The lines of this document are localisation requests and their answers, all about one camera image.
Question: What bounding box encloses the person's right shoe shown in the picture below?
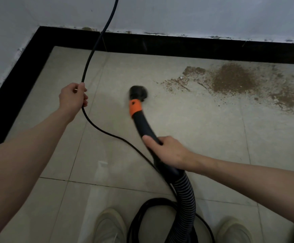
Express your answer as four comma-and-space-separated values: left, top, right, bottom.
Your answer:
216, 217, 254, 243

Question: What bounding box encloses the person's shoe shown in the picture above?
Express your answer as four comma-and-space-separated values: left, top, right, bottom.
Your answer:
93, 208, 127, 243
216, 217, 254, 243

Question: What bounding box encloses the person's left shoe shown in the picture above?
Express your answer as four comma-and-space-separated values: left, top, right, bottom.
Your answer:
93, 208, 127, 243

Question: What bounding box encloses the person's left forearm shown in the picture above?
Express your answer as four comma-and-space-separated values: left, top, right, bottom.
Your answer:
0, 108, 73, 243

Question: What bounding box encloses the black ribbed vacuum hose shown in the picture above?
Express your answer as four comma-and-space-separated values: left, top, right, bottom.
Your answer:
128, 85, 197, 243

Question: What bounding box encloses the person's left hand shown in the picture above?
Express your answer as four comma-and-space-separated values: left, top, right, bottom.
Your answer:
58, 82, 89, 124

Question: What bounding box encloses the brown dirt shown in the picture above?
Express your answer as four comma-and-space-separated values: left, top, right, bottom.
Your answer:
159, 62, 294, 114

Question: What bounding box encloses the black power cord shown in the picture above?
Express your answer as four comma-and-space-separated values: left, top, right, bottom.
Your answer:
81, 0, 216, 243

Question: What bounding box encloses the person's right hand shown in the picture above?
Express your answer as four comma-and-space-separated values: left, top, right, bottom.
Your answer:
142, 135, 198, 172

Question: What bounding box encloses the black baseboard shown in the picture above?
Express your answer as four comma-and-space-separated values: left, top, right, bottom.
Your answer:
0, 25, 294, 151

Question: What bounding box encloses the person's right forearm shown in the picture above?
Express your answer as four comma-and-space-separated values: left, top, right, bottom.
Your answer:
191, 152, 294, 231

